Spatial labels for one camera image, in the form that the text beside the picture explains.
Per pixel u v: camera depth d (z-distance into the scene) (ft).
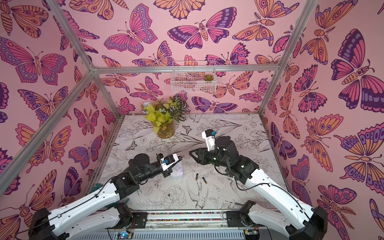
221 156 1.80
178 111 3.07
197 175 2.90
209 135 2.02
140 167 1.79
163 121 3.00
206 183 2.80
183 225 2.39
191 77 3.19
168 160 1.82
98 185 2.80
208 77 3.03
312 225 1.23
